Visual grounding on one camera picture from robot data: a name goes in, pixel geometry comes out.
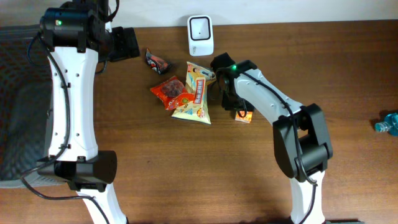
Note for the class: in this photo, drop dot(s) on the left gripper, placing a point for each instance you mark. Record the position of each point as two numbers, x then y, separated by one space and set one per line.
127 44

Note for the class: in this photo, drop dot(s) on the yellow snack bag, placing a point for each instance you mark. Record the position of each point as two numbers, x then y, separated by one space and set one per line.
198 79

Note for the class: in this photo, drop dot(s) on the orange tissue pack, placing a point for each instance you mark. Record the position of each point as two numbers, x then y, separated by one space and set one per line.
242 116

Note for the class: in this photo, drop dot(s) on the silver dark snack packet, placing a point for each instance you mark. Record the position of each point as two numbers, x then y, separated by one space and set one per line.
156 63

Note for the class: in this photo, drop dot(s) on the red snack bag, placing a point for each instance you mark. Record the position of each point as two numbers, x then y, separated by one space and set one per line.
172 93

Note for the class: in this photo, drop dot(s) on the blue mouthwash bottle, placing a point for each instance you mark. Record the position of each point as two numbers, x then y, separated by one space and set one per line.
388 125

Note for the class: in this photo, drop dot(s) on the grey plastic mesh basket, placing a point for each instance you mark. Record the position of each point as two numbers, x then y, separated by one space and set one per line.
26 103

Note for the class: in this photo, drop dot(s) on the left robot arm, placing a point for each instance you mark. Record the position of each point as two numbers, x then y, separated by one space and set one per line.
76 37

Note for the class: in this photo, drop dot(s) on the white barcode scanner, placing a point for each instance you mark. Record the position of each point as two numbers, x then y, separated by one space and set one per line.
200 35

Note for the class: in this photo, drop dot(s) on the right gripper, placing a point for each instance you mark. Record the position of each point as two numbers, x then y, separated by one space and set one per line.
227 103

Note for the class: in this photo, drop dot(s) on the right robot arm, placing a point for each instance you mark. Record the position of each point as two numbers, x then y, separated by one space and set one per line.
302 145

